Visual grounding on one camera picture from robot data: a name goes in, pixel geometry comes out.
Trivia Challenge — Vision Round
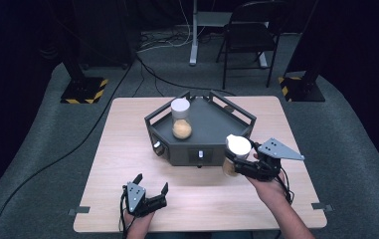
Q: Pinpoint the black corner rack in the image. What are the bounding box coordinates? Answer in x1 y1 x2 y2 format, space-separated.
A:
144 90 258 168

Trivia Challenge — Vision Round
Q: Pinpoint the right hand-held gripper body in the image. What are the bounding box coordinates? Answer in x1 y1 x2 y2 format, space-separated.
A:
240 137 305 182

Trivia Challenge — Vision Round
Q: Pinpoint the grey table bracket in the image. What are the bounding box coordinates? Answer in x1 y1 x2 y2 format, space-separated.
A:
310 202 334 213
68 206 92 216

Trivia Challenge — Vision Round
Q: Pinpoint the long black floor cable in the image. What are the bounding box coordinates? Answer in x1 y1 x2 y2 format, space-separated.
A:
0 54 138 239

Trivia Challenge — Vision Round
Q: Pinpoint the black stand with striped base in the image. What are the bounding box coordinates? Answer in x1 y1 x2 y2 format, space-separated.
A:
49 0 109 105
278 0 326 103

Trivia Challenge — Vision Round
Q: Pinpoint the person's right hand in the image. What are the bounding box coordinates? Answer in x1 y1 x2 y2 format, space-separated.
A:
246 170 290 208

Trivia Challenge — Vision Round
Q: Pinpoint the white desk frame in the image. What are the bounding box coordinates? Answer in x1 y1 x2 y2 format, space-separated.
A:
188 0 270 69

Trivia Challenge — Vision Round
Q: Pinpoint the spice jar with spouted lid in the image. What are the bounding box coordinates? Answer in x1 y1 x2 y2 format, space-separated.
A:
222 133 253 177

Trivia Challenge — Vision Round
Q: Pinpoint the left hand-held gripper cable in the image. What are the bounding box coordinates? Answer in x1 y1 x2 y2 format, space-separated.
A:
119 184 135 239

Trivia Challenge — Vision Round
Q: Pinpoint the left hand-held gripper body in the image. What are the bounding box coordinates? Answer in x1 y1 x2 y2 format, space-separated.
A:
125 181 169 218

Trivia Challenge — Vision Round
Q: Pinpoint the person's left hand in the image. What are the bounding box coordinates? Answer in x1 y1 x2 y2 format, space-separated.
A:
123 212 155 239

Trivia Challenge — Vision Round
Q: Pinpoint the black folding chair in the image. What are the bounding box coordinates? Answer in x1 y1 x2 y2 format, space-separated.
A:
215 0 289 90

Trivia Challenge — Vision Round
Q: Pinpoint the hand-held gripper cable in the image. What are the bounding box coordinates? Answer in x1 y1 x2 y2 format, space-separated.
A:
278 167 294 205
119 184 135 239

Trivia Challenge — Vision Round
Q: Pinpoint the bundle of floor cables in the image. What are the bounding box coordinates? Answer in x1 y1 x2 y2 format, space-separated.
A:
136 0 211 54

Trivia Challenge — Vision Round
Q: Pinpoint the right hand-held gripper cable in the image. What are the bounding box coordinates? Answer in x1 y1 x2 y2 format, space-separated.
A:
278 167 294 205

